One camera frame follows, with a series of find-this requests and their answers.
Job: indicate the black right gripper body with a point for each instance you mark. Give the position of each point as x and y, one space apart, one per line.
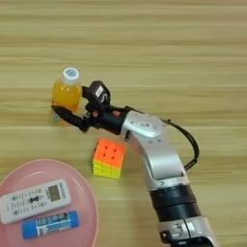
107 119

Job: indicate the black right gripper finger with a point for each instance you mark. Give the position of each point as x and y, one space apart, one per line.
70 116
86 91

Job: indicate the orange juice bottle white cap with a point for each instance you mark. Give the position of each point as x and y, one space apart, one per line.
66 95

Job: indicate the orange yellow green puzzle cube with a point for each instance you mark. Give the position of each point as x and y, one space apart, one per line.
109 157

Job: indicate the blue glue stick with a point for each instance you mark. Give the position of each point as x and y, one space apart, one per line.
51 224

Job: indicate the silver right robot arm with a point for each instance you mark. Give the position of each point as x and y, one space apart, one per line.
160 160

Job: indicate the black box with white label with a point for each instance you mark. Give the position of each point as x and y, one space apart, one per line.
99 94

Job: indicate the pink round plate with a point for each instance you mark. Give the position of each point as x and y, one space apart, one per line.
83 199

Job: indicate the white remote control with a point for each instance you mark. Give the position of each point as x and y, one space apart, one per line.
35 201

